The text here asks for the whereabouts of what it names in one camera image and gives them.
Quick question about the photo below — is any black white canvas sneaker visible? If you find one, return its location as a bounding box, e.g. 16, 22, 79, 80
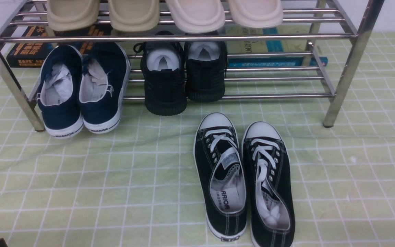
240, 121, 295, 247
193, 113, 247, 242

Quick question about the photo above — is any cream slipper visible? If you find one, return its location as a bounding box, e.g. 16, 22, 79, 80
227, 0, 283, 28
166, 0, 225, 33

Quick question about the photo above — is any silver metal shoe rack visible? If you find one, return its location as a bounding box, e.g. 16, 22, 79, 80
0, 0, 384, 132

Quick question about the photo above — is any black orange book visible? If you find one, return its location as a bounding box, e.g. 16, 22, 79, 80
6, 25, 112, 68

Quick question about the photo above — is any left tan slipper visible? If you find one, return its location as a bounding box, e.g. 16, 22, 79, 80
47, 0, 100, 31

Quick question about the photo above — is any right cream slipper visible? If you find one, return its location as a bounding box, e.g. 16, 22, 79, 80
227, 0, 283, 28

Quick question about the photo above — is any right navy canvas sneaker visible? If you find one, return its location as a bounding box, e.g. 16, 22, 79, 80
78, 42, 131, 133

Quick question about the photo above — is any tan slipper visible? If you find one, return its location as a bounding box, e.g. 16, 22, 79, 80
47, 0, 100, 31
108, 0, 160, 32

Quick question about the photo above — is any left cream slipper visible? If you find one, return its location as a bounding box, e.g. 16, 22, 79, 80
166, 0, 225, 33

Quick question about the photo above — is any all-black sneaker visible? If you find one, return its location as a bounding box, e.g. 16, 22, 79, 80
133, 41, 188, 116
184, 41, 228, 103

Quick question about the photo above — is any green checkered floor mat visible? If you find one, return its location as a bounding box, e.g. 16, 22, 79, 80
0, 32, 395, 247

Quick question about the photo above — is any left navy canvas sneaker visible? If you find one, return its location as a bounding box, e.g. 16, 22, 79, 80
36, 45, 83, 139

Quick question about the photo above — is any right all-black sneaker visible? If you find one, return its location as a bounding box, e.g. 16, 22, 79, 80
184, 41, 228, 103

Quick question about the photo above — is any left all-black sneaker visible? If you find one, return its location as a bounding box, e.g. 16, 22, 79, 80
133, 41, 188, 116

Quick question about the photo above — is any teal beige book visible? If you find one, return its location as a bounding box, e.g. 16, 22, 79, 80
222, 24, 310, 68

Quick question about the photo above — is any right tan slipper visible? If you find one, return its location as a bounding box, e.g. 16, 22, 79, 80
108, 0, 160, 32

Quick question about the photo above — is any navy canvas sneaker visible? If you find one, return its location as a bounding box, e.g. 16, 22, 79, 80
78, 42, 131, 133
36, 45, 83, 139

